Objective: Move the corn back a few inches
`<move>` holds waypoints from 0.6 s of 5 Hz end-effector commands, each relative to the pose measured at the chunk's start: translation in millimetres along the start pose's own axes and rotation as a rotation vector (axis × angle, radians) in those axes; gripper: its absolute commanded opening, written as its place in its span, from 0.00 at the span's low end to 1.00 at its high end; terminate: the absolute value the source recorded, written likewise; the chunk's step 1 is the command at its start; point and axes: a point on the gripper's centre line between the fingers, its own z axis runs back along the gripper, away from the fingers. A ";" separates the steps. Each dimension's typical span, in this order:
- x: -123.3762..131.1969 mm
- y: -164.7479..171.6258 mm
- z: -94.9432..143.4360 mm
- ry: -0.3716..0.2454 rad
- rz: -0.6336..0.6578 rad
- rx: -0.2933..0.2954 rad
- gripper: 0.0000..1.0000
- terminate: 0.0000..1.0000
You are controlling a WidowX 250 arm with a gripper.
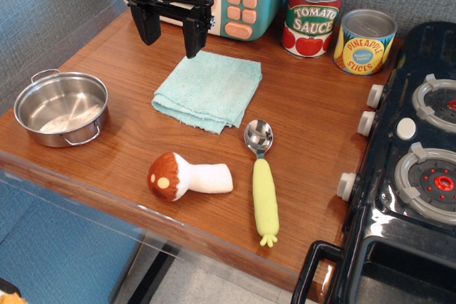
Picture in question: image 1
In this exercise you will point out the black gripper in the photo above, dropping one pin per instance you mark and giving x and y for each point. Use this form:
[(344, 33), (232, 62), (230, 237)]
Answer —
[(195, 15)]

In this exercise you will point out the spoon with green handle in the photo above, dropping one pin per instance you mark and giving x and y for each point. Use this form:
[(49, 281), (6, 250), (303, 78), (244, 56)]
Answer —
[(259, 138)]

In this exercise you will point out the tomato sauce can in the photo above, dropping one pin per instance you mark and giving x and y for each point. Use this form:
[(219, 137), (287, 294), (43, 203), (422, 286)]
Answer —
[(308, 26)]

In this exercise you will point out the yellow pineapple slices can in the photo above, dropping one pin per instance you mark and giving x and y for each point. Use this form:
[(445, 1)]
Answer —
[(364, 41)]

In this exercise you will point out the teal folded cloth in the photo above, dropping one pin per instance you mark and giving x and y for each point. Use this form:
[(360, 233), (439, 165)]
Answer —
[(209, 91)]

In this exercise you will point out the steel pot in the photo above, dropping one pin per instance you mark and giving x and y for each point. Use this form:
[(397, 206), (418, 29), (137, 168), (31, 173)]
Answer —
[(62, 109)]

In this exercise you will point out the plush mushroom toy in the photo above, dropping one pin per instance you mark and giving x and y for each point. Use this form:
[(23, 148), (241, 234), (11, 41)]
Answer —
[(171, 176)]

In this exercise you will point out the orange object at corner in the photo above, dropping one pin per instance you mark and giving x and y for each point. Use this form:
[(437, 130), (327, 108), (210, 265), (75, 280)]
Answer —
[(10, 294)]

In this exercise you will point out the black toy stove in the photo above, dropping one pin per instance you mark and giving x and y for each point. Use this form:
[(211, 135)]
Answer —
[(399, 230)]

